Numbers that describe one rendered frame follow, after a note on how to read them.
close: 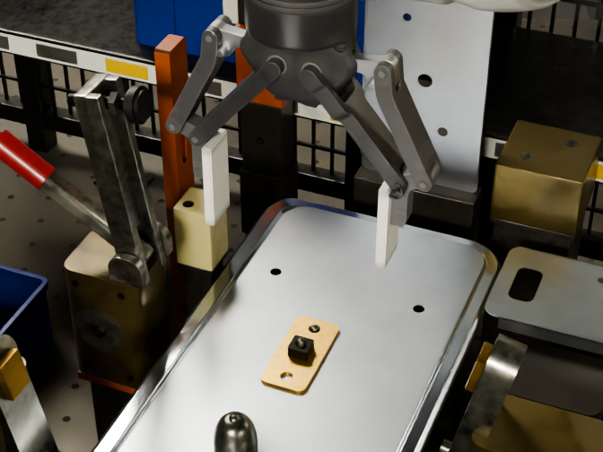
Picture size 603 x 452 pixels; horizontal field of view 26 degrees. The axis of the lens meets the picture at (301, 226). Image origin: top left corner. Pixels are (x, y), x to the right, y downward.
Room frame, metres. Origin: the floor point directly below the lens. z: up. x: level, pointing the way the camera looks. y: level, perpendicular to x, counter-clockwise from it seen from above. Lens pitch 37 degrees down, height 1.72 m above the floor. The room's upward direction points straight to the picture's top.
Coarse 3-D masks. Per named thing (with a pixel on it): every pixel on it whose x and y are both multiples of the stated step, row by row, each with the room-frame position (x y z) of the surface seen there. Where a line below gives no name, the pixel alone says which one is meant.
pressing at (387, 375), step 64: (256, 256) 0.90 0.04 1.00; (320, 256) 0.90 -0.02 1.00; (448, 256) 0.90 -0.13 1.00; (192, 320) 0.81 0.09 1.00; (256, 320) 0.81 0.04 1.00; (384, 320) 0.81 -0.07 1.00; (448, 320) 0.81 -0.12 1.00; (192, 384) 0.74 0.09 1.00; (256, 384) 0.74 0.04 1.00; (320, 384) 0.74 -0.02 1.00; (384, 384) 0.74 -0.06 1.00; (448, 384) 0.74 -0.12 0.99; (128, 448) 0.67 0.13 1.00; (192, 448) 0.67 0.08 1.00; (320, 448) 0.67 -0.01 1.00; (384, 448) 0.67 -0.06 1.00
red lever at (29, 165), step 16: (0, 144) 0.86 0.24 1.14; (16, 144) 0.86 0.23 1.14; (16, 160) 0.85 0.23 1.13; (32, 160) 0.85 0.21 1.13; (32, 176) 0.85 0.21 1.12; (48, 176) 0.85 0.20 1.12; (48, 192) 0.84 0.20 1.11; (64, 192) 0.84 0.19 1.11; (80, 192) 0.85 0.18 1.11; (80, 208) 0.84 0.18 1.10; (96, 208) 0.84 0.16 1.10; (96, 224) 0.83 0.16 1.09; (144, 256) 0.82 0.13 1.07
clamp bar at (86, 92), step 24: (72, 96) 0.84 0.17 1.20; (96, 96) 0.82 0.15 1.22; (120, 96) 0.83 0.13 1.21; (144, 96) 0.82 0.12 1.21; (96, 120) 0.81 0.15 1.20; (120, 120) 0.84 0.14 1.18; (144, 120) 0.81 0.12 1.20; (96, 144) 0.81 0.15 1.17; (120, 144) 0.84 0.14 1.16; (96, 168) 0.82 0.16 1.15; (120, 168) 0.81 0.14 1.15; (120, 192) 0.81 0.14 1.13; (144, 192) 0.83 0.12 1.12; (120, 216) 0.81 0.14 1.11; (144, 216) 0.83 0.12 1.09; (120, 240) 0.81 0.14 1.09; (144, 240) 0.83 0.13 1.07; (144, 264) 0.81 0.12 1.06
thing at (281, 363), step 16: (304, 320) 0.81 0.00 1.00; (320, 320) 0.81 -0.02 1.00; (288, 336) 0.79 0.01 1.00; (304, 336) 0.79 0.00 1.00; (320, 336) 0.79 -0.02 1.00; (288, 352) 0.77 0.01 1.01; (304, 352) 0.76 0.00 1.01; (320, 352) 0.77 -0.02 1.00; (272, 368) 0.75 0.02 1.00; (288, 368) 0.75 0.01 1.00; (304, 368) 0.75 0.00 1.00; (272, 384) 0.74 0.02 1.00; (288, 384) 0.73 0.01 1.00; (304, 384) 0.73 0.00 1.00
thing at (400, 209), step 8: (400, 168) 0.75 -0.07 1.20; (432, 168) 0.74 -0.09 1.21; (408, 176) 0.73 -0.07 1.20; (432, 176) 0.73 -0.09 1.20; (408, 184) 0.73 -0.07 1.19; (408, 192) 0.73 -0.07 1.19; (392, 200) 0.74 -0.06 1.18; (400, 200) 0.74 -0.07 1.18; (408, 200) 0.74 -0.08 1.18; (392, 208) 0.74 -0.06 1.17; (400, 208) 0.74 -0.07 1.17; (408, 208) 0.74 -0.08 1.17; (392, 216) 0.74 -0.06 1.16; (400, 216) 0.74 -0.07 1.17; (408, 216) 0.74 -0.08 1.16; (392, 224) 0.74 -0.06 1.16; (400, 224) 0.74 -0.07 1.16
